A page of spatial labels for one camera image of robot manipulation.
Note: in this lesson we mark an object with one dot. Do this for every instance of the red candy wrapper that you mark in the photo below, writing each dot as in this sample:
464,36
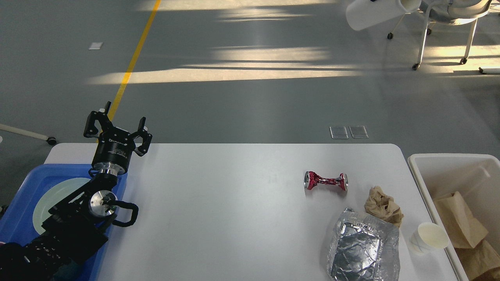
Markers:
312,179

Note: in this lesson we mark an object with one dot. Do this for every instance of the brown paper bag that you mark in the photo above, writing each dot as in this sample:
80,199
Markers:
481,263
464,229

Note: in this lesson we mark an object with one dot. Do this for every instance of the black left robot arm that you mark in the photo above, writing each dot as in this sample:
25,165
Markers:
75,228

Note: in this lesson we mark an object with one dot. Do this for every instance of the white plastic bin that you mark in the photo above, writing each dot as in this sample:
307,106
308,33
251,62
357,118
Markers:
475,176

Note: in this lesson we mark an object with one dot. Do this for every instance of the crumpled brown paper ball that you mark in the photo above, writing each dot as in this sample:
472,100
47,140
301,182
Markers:
383,207

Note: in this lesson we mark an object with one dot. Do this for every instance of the small white paper cup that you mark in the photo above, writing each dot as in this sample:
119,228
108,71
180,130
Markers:
427,238

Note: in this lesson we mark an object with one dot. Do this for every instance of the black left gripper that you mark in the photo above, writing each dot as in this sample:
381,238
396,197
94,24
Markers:
115,147

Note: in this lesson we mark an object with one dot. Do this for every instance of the pale green plate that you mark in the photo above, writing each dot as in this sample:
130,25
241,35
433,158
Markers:
53,196

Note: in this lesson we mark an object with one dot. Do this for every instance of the metal floor socket plates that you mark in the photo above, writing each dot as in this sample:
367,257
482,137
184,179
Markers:
346,132

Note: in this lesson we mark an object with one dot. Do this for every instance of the blue plastic tray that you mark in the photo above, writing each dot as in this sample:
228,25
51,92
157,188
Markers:
17,224

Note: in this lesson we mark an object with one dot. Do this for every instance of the white chair at left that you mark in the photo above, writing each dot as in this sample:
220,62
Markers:
52,141

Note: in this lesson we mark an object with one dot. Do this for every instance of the white chair on casters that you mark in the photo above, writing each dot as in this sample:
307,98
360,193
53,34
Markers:
452,13

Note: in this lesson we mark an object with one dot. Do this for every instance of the dark green mug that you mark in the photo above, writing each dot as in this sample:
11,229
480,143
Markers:
68,272

